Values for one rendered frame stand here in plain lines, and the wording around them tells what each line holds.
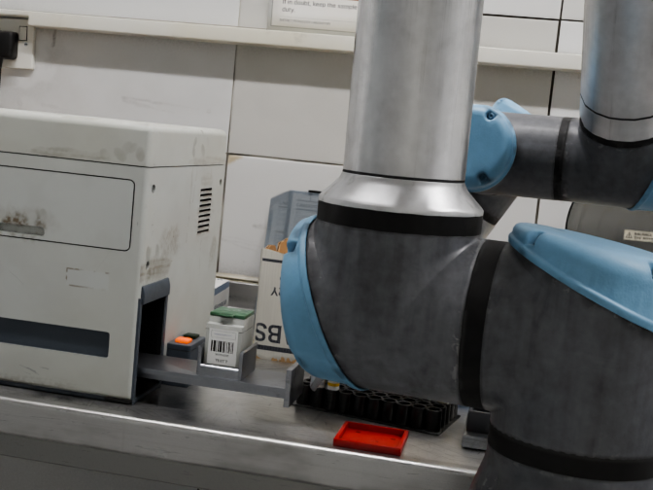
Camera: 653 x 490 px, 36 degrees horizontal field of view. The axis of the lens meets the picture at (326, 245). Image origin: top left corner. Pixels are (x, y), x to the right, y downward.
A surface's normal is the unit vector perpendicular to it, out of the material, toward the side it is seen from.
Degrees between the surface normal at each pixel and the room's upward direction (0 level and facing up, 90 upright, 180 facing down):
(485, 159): 85
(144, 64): 90
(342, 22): 93
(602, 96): 124
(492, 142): 85
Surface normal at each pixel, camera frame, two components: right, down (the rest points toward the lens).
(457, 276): -0.22, -0.50
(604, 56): -0.70, 0.54
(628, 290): 0.11, 0.06
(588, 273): -0.32, 0.00
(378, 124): -0.54, 0.05
